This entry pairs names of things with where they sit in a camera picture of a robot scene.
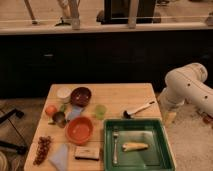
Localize orange bowl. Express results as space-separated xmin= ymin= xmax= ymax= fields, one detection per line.
xmin=65 ymin=116 xmax=93 ymax=145

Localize green plastic tray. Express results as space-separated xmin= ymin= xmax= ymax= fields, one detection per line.
xmin=104 ymin=119 xmax=175 ymax=171

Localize green translucent cup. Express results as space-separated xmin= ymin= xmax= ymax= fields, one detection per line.
xmin=95 ymin=105 xmax=107 ymax=120

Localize black chair base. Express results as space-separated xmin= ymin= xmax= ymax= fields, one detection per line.
xmin=0 ymin=108 xmax=28 ymax=156

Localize dark red bowl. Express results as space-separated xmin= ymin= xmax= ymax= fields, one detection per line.
xmin=70 ymin=87 xmax=92 ymax=107

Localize wooden table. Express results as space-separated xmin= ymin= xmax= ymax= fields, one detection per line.
xmin=24 ymin=83 xmax=156 ymax=171

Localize silver fork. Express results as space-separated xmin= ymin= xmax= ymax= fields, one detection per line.
xmin=113 ymin=128 xmax=119 ymax=164

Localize white cup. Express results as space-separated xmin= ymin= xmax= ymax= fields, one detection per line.
xmin=56 ymin=87 xmax=71 ymax=103

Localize yellow banana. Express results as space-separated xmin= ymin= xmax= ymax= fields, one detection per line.
xmin=122 ymin=142 xmax=149 ymax=152

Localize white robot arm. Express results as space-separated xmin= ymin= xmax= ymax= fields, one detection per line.
xmin=159 ymin=63 xmax=213 ymax=117

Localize metal cup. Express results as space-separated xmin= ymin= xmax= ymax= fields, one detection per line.
xmin=52 ymin=112 xmax=66 ymax=128

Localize blue plastic piece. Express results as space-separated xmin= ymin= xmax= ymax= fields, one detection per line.
xmin=67 ymin=106 xmax=83 ymax=121

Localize orange fruit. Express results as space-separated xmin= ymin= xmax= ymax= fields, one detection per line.
xmin=45 ymin=105 xmax=57 ymax=117

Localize light blue cloth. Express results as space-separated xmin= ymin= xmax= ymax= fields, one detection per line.
xmin=49 ymin=144 xmax=68 ymax=171

